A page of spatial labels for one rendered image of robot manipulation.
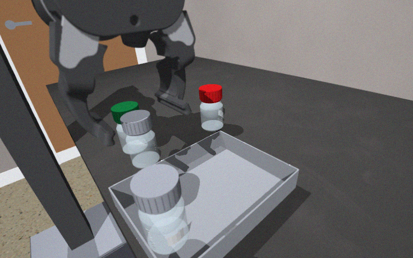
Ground clear bottle with green cap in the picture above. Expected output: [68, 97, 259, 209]
[111, 101, 139, 155]

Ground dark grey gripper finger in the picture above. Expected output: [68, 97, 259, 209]
[49, 15, 116, 146]
[148, 10, 196, 116]

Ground grey tray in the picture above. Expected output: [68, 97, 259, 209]
[108, 131, 298, 258]

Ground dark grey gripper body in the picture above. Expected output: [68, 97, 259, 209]
[31, 0, 185, 48]

